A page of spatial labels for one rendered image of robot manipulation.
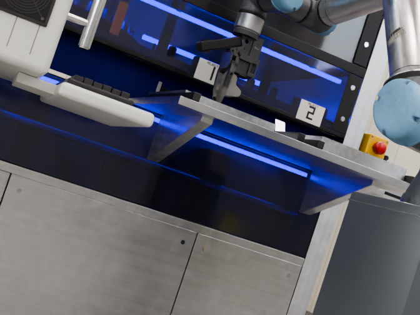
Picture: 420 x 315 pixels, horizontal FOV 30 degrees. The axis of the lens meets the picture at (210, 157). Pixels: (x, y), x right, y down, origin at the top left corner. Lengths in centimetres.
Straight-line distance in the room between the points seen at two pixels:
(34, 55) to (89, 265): 80
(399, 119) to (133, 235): 95
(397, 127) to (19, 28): 74
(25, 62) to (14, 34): 6
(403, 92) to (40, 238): 107
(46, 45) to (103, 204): 71
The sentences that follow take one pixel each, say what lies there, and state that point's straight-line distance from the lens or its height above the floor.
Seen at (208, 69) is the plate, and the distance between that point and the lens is 224.
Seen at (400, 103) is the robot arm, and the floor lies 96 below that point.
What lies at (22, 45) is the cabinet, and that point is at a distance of 156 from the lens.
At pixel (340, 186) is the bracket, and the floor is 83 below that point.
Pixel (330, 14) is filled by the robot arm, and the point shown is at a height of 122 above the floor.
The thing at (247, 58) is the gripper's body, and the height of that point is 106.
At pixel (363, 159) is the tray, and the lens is 202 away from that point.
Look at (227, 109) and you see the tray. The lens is 197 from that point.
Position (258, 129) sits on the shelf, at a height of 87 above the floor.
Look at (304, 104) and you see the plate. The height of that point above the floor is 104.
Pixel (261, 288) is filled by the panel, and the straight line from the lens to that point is 236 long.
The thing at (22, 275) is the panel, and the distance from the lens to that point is 216.
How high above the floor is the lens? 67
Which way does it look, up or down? 3 degrees up
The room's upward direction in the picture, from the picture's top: 19 degrees clockwise
